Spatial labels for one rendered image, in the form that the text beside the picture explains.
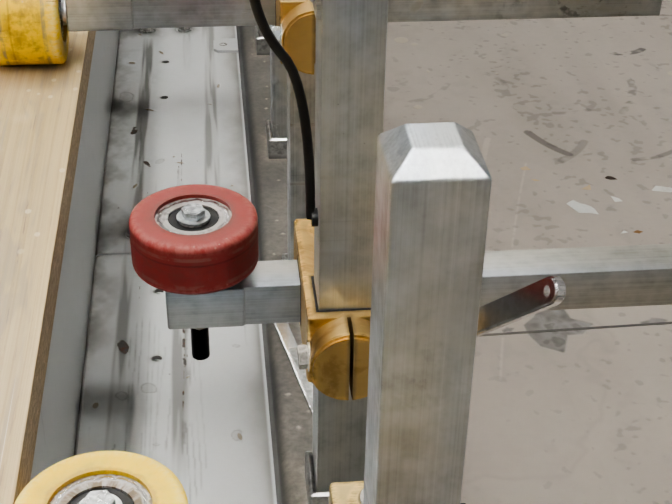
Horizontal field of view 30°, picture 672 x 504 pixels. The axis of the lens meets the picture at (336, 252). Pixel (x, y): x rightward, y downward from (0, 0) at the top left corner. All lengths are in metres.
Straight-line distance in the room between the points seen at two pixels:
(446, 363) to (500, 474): 1.47
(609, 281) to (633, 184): 1.87
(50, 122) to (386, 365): 0.50
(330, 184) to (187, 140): 0.77
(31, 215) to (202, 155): 0.65
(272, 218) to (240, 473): 0.27
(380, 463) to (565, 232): 2.03
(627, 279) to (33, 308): 0.38
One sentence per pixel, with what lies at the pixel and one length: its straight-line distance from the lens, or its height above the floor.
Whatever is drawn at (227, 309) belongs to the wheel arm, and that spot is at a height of 0.85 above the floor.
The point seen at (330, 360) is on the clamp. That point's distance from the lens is 0.75.
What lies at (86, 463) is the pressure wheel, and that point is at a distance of 0.61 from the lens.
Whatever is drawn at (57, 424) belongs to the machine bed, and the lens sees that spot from 0.96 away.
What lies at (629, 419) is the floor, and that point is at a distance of 2.08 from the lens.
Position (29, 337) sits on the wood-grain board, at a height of 0.90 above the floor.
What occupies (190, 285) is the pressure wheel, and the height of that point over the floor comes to 0.88.
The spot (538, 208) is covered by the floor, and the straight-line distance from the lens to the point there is 2.58.
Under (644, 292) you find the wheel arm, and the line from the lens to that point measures 0.85.
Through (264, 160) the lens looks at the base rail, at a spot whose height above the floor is 0.70.
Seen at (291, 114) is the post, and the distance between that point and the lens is 0.97.
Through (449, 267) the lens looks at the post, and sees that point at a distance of 0.45.
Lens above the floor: 1.32
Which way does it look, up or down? 33 degrees down
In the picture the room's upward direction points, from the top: 1 degrees clockwise
